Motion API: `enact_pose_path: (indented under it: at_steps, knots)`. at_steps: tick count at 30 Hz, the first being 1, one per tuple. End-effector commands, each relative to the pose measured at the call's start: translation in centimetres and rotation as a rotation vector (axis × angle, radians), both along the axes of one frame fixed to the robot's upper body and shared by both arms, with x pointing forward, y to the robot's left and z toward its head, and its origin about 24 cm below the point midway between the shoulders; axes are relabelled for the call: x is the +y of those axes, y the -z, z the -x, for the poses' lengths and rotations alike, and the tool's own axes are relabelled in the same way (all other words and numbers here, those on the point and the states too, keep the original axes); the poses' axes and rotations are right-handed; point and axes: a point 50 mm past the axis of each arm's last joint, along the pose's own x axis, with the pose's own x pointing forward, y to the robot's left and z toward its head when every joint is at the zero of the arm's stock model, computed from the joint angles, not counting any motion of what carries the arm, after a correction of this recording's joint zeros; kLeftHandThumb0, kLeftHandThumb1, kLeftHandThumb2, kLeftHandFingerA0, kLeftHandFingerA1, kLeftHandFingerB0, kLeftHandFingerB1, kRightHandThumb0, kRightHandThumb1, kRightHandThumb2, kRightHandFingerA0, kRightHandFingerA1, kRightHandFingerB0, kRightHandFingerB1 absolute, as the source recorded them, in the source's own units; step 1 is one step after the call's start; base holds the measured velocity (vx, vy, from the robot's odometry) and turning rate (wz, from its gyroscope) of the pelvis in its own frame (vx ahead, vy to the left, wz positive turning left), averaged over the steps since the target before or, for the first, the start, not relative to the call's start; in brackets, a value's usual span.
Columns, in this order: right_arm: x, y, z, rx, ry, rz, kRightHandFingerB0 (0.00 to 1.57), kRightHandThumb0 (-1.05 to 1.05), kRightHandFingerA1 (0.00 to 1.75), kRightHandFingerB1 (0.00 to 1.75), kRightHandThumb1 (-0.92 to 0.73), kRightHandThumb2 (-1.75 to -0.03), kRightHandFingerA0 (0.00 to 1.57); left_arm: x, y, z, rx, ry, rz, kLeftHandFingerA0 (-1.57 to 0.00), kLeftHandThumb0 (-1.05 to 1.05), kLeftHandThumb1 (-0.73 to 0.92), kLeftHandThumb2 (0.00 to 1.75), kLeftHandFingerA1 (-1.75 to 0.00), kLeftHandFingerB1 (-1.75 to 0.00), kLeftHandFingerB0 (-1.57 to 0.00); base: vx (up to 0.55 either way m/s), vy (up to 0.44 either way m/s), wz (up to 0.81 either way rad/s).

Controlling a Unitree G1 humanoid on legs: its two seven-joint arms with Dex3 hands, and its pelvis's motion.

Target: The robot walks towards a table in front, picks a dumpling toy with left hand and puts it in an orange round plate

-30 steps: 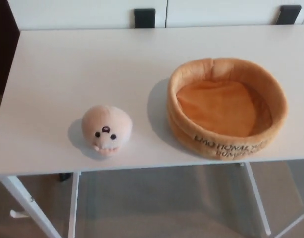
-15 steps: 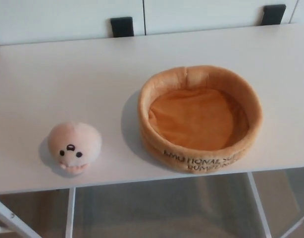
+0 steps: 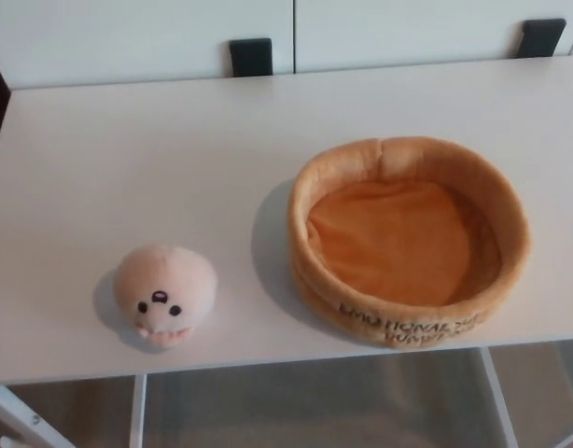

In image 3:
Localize white left table leg frame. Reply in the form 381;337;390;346
0;371;149;448

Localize orange round plush basket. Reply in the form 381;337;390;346
287;134;533;351

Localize white table leg frame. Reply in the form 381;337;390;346
481;345;573;448
0;371;149;448

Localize cream plush dumpling toy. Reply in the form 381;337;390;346
109;242;220;357

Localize white right table leg frame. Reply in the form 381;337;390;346
481;345;573;448

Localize white cabinet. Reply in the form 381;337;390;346
0;0;573;91

